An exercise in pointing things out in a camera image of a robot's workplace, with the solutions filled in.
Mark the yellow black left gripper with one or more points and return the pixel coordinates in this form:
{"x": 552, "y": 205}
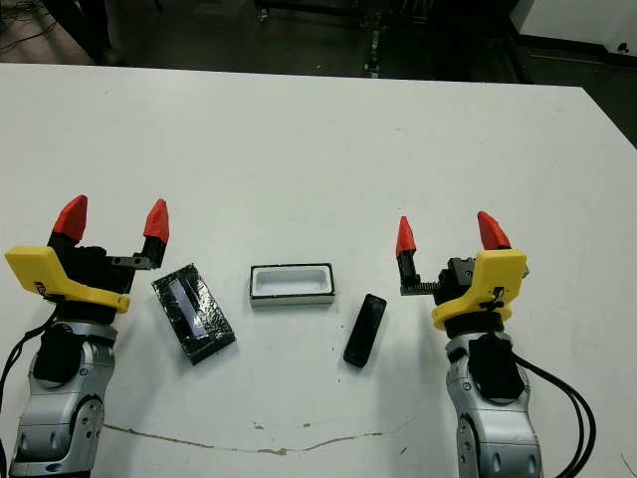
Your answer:
{"x": 64, "y": 279}

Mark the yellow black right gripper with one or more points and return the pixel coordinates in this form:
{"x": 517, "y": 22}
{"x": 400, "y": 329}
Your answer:
{"x": 497, "y": 279}

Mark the black camera box lid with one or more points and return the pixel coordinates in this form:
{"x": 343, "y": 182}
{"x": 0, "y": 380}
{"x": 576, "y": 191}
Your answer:
{"x": 194, "y": 313}

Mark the black camera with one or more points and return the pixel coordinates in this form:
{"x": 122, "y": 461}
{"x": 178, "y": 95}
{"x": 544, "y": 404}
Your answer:
{"x": 365, "y": 328}

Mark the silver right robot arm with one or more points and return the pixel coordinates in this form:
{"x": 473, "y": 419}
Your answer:
{"x": 497, "y": 433}

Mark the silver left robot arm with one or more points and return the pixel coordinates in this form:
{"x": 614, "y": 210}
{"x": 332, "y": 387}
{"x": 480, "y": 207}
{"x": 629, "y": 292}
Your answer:
{"x": 64, "y": 423}

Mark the white cabinet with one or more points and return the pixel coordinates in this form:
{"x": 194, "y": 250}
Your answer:
{"x": 572, "y": 20}

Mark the white camera box base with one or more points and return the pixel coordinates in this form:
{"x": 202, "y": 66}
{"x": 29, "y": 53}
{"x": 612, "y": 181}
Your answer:
{"x": 291, "y": 294}

